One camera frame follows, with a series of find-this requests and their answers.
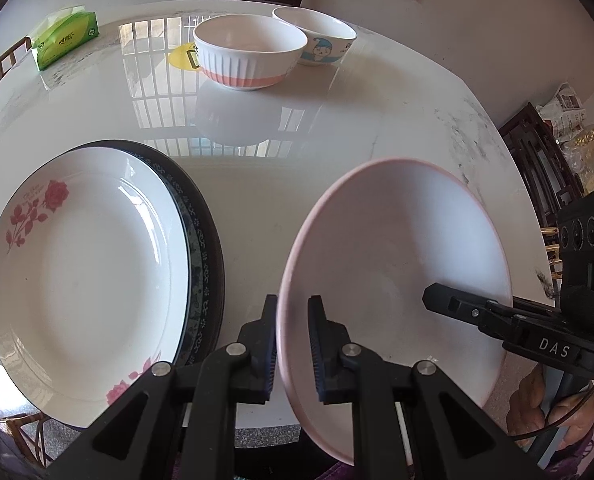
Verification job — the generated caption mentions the white plate with pink flowers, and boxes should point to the white plate with pink flowers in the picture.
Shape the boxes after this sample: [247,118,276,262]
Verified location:
[0,146,194,430]

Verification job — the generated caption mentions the person's right hand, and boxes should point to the person's right hand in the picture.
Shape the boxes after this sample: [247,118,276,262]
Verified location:
[508,367,594,453]

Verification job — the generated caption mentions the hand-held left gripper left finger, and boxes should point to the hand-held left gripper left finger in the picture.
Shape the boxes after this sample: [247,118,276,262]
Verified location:
[47,294,280,480]

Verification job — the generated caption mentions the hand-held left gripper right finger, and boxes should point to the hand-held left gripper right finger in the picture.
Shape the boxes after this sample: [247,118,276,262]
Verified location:
[307,295,532,480]

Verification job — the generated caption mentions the light wooden folding frame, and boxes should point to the light wooden folding frame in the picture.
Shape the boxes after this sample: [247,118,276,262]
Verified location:
[541,227,562,291]

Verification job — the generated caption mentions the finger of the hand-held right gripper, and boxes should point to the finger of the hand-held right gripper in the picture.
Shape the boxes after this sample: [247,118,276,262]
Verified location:
[514,298,564,318]
[422,282,528,341]

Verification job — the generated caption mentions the dark wooden cabinet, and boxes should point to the dark wooden cabinet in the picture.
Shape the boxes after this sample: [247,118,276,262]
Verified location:
[499,102,585,231]

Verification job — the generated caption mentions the yellow round sticker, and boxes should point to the yellow round sticker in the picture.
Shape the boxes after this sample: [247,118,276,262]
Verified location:
[168,42,202,70]

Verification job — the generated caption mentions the white bowl with cartoon print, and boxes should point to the white bowl with cartoon print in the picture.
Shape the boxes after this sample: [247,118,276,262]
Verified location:
[272,6,358,67]

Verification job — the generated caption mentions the large blue patterned plate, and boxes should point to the large blue patterned plate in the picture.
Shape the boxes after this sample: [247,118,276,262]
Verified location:
[72,140,226,367]

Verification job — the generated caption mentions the green tissue pack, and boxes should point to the green tissue pack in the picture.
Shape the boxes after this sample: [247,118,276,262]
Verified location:
[31,6,100,72]

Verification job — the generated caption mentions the bags on cabinet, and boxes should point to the bags on cabinet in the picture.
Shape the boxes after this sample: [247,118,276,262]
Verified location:
[562,122,594,196]

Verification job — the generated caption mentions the white ribbed bowl pink band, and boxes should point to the white ribbed bowl pink band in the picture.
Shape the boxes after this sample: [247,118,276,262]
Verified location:
[193,14,308,92]

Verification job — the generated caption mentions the newspaper bundle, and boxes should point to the newspaper bundle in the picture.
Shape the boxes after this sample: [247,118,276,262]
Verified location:
[537,82,588,141]

